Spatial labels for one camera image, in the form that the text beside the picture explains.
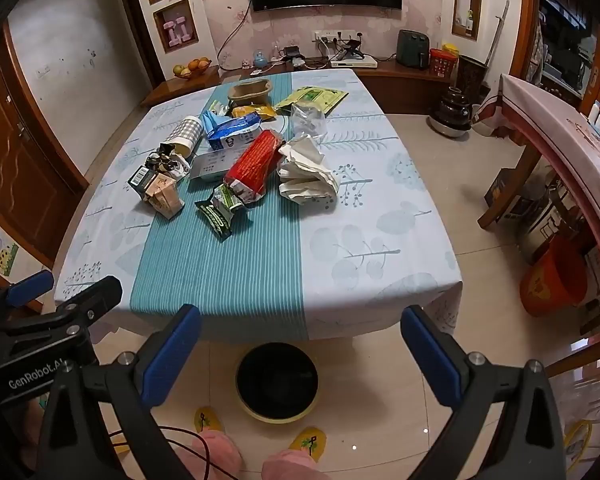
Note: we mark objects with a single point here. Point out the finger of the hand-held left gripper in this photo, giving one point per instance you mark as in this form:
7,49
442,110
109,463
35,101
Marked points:
30,287
95,300

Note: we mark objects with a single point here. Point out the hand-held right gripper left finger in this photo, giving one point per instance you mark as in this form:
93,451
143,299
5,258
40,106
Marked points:
172,355

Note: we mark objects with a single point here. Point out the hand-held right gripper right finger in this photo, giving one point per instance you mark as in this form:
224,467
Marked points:
432,360

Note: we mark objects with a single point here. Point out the yellow bin with black liner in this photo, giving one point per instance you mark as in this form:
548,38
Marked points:
277,385

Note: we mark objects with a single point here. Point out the black wrapper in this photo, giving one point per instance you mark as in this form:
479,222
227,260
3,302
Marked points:
165,162

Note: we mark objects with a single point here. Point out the light blue white box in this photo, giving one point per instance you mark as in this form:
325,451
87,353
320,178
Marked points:
212,166

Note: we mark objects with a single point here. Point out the checkered paper cup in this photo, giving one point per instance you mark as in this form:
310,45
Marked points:
186,132

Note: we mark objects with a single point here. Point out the red snack bag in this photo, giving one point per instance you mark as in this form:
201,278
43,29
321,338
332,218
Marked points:
255,162

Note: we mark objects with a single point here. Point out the white tissue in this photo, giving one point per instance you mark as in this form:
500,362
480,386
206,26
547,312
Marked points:
305,170

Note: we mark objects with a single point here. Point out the green yellow packet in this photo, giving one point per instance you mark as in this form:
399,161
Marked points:
315,97

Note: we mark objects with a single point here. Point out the pink pants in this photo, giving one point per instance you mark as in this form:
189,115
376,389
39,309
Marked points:
220,455

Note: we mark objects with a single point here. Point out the beige small carton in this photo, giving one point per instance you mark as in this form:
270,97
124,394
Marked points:
164,197

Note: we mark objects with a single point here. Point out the wooden door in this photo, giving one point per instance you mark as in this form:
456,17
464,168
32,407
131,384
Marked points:
20,160

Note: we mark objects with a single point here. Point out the black barcode packet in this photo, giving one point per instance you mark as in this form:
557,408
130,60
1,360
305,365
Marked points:
141,177

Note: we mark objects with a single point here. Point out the orange bucket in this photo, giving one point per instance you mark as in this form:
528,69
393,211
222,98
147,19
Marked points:
555,280

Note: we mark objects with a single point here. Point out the green snack wrapper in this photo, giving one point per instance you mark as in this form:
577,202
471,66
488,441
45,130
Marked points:
220,215

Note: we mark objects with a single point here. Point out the blue white snack bag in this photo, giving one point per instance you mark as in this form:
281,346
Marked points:
232,132

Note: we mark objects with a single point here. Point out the orange snack packet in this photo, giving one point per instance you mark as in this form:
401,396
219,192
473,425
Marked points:
257,111

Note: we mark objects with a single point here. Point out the fruit bowl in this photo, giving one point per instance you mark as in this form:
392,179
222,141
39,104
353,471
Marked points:
192,69

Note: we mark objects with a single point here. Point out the dark glazed jar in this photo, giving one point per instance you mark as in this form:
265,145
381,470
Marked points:
455,105

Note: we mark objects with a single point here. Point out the brown paper bowl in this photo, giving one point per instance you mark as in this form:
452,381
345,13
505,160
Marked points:
250,92

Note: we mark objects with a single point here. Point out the pink table cloth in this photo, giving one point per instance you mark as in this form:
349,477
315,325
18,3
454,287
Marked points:
570,130

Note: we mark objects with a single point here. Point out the clear plastic bag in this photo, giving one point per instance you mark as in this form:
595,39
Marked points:
307,120

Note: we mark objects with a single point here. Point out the pink dumbbell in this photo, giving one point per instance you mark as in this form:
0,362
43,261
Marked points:
184,27
170,34

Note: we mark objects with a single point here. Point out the wooden low cabinet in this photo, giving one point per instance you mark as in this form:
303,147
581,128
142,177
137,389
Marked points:
405,85

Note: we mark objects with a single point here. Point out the dark brown tall pot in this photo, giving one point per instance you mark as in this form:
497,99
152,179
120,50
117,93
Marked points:
472,72

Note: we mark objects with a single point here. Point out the red plastic container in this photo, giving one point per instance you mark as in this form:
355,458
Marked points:
442,62

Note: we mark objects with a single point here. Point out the white set-top box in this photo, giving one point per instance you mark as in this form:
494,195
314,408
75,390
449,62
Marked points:
352,62

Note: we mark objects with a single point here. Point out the dark air fryer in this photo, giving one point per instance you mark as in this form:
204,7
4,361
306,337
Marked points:
412,50

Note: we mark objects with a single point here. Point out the wooden stick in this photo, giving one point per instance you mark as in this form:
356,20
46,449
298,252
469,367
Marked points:
497,35

